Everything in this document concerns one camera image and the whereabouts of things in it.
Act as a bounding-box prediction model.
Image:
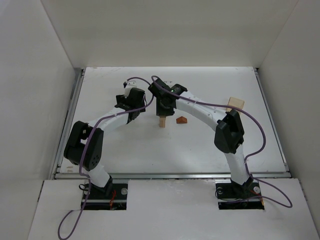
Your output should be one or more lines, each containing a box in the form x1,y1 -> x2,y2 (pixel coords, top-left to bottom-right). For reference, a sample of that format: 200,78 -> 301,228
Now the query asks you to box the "dark orange triangular block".
176,116 -> 188,124

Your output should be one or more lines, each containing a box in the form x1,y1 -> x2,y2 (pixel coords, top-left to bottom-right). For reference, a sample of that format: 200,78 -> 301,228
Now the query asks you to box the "wooden box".
227,97 -> 245,110

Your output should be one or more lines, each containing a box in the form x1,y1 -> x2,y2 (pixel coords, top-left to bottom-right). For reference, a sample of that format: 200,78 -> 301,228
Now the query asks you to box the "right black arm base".
215,179 -> 265,210

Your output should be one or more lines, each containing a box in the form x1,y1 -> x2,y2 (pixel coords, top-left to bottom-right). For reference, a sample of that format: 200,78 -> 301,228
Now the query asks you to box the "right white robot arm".
148,76 -> 253,199

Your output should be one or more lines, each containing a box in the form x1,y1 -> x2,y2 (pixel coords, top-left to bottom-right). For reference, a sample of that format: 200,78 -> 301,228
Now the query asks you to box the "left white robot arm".
63,87 -> 146,197

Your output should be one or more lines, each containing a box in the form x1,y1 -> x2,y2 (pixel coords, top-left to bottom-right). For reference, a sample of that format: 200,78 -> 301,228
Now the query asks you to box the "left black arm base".
78,179 -> 129,211

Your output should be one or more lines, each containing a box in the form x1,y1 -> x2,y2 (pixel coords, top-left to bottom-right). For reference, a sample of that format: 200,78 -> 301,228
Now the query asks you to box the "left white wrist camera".
123,80 -> 137,97

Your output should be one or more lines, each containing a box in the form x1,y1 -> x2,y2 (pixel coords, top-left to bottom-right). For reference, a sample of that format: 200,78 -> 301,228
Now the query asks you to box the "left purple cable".
57,76 -> 155,240

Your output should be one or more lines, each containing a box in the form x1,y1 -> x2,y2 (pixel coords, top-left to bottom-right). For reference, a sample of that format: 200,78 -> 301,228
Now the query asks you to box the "purple cable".
151,75 -> 293,209
57,76 -> 155,240

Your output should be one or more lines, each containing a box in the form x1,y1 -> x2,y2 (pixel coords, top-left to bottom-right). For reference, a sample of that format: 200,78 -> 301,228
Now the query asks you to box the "left aluminium side rail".
48,67 -> 86,180

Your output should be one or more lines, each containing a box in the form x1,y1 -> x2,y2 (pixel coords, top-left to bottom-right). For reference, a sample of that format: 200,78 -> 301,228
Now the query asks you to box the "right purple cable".
151,75 -> 293,209

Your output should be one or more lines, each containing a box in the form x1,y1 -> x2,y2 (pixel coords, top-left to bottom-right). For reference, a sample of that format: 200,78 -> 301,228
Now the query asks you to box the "front aluminium rail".
54,171 -> 292,180

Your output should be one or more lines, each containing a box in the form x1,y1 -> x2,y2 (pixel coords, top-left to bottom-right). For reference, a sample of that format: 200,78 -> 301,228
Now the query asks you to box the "aluminium table edge rail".
253,67 -> 291,175

